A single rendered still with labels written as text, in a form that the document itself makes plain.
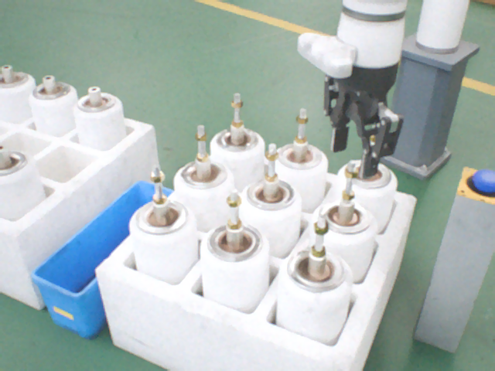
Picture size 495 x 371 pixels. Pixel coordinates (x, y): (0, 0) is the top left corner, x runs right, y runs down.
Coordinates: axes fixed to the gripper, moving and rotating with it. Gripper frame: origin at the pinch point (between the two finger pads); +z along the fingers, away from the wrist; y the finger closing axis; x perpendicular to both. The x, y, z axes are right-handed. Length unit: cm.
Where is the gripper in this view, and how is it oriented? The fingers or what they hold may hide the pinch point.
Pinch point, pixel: (353, 154)
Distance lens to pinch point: 71.3
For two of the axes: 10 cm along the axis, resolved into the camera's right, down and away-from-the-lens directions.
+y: -4.2, -5.4, 7.3
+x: -9.1, 2.5, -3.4
